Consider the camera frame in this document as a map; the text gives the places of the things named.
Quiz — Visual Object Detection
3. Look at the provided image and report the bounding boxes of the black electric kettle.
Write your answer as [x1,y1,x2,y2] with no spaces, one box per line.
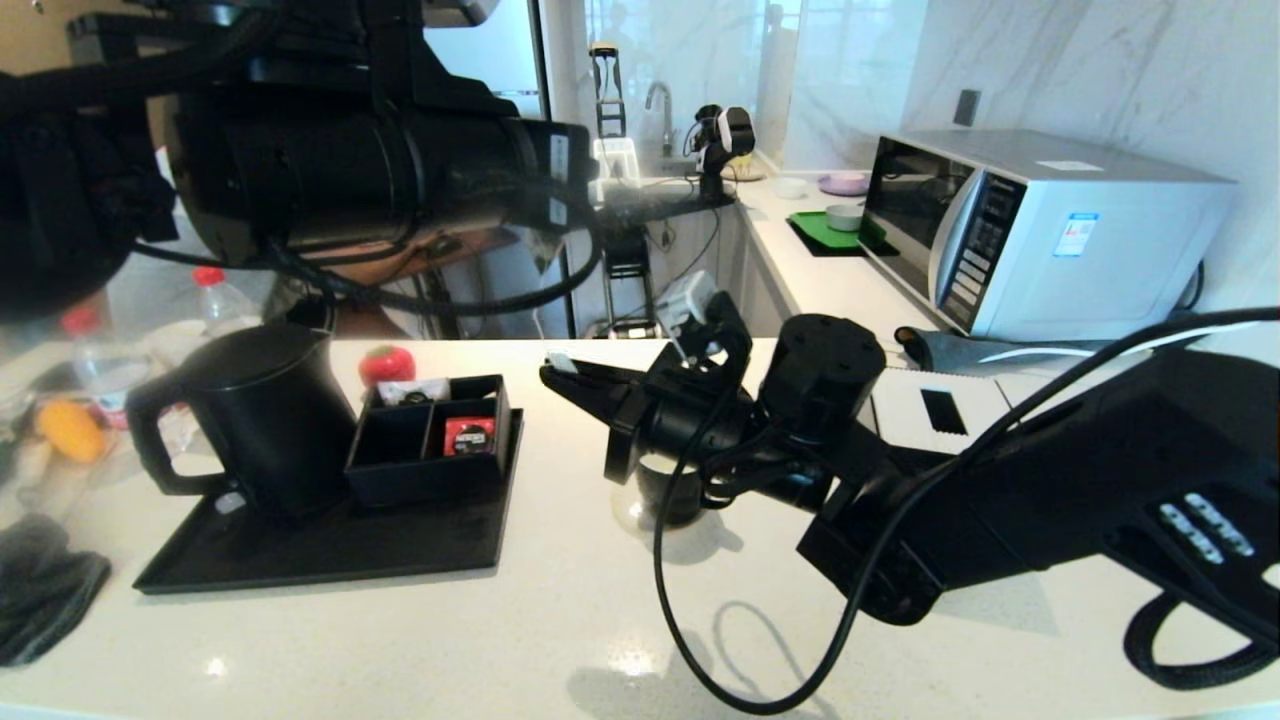
[126,323,359,524]

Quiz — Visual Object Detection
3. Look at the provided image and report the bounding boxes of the white tea bag packet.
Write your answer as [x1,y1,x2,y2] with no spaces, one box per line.
[378,381,452,409]

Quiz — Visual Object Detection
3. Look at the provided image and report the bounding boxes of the round translucent coaster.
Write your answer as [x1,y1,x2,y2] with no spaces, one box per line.
[611,470,701,537]

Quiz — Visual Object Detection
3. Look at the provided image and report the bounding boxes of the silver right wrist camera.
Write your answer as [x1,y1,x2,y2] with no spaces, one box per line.
[654,269,724,340]

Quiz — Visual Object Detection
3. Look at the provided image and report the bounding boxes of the white power cable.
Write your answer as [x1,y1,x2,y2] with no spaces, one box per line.
[982,320,1201,367]

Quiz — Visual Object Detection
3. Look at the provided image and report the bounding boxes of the chrome kitchen faucet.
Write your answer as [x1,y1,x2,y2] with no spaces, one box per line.
[645,82,677,161]

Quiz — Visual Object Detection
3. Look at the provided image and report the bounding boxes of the red tomato-shaped timer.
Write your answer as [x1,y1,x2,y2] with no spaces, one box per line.
[358,345,418,391]

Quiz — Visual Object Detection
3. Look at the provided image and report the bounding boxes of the green plastic tray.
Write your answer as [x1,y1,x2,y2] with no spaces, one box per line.
[785,210,898,260]

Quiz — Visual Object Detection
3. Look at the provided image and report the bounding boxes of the silver refrigerator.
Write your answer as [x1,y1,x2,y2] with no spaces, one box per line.
[425,0,577,342]

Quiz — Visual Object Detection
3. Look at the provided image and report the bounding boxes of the black white-edged wrist camera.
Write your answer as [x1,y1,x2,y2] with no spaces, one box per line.
[428,0,503,28]

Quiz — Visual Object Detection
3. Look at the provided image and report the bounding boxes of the clear packet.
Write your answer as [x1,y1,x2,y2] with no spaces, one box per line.
[522,225,579,376]

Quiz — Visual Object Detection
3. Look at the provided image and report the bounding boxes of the black compartment organizer box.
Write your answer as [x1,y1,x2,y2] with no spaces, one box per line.
[344,374,517,507]

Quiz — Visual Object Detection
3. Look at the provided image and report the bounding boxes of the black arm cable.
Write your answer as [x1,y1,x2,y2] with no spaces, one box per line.
[135,180,607,320]
[652,308,1280,717]

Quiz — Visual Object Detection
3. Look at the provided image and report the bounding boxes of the black teleoperation rig stand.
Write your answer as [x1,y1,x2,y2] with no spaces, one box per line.
[590,190,738,342]

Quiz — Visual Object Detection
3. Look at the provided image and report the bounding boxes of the orange round object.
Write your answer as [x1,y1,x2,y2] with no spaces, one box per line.
[38,400,109,464]

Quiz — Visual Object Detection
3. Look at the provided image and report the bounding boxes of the silver microwave oven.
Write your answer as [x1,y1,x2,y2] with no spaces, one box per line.
[862,128,1238,344]

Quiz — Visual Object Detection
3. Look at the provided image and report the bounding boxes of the black tissue box white lid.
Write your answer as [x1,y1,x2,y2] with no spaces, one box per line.
[868,365,1016,457]

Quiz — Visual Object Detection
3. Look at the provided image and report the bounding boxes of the white wire rack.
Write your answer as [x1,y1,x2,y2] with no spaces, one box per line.
[597,138,642,204]

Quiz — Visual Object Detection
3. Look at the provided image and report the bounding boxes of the black mug white inside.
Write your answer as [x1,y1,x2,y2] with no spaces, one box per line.
[635,455,707,528]

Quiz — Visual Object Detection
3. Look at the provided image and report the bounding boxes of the clear water bottle red cap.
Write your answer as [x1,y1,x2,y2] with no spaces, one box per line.
[60,308,201,461]
[193,265,265,337]

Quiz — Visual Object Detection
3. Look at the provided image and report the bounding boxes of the dark grey folded cloth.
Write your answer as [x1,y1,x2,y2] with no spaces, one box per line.
[0,514,114,668]

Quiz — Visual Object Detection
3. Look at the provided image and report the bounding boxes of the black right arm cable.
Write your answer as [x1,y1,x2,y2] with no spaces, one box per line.
[652,308,1280,717]

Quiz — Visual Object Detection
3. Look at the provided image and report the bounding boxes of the black upright frame device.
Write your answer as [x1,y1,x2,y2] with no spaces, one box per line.
[589,42,627,141]

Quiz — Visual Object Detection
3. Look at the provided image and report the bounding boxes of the black rectangular serving tray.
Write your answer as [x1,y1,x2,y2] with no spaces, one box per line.
[133,408,527,596]

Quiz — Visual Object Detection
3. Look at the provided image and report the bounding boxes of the black power cable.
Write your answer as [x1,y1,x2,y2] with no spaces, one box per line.
[1150,262,1280,346]

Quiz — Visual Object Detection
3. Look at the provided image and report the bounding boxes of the black leader arm with cables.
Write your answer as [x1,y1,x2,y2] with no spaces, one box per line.
[690,105,757,201]

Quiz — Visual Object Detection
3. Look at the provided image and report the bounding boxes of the red coffee sachet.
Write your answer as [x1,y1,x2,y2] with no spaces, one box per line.
[442,419,498,461]

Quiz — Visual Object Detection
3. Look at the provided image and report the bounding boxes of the white kitchen cabinet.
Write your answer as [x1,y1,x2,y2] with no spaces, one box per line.
[720,205,813,342]

